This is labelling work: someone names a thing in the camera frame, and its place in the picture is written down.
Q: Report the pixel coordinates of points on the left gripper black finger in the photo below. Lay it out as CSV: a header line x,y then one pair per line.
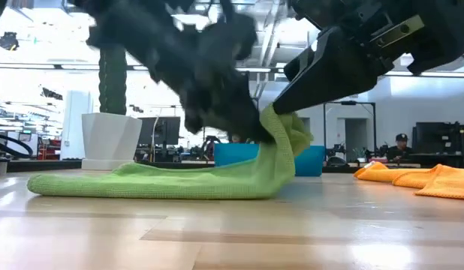
x,y
194,120
247,120

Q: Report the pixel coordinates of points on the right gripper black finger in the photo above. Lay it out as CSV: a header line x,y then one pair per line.
x,y
329,75

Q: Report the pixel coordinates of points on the green microfiber towel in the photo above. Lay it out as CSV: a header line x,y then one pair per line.
x,y
179,183

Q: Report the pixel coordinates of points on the orange microfiber towel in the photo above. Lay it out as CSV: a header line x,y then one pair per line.
x,y
434,182

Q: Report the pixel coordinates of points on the black background monitor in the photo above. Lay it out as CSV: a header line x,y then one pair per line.
x,y
164,131

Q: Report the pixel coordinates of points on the teal plastic bin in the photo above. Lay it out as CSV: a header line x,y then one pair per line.
x,y
311,161

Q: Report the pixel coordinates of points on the white hexagonal plant pot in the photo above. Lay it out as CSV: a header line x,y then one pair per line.
x,y
110,138

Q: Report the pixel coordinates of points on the green cactus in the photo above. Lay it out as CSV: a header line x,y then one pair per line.
x,y
112,82

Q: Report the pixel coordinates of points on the person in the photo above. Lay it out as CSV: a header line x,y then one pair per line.
x,y
400,150

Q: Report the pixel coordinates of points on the long ceiling light strip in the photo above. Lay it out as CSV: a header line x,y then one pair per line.
x,y
442,74
48,66

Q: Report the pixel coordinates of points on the white pillar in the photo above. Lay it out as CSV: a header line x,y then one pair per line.
x,y
76,123

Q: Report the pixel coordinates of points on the black background cabinet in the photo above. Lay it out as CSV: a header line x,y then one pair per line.
x,y
440,137

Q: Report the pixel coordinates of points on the black round ceiling fixture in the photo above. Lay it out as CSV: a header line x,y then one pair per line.
x,y
8,41

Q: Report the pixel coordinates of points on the black background rig frame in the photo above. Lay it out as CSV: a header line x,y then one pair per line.
x,y
348,102

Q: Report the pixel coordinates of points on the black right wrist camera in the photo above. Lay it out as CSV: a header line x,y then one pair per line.
x,y
442,45

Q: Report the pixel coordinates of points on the black aluminium table frame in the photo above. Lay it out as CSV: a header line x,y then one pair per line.
x,y
37,166

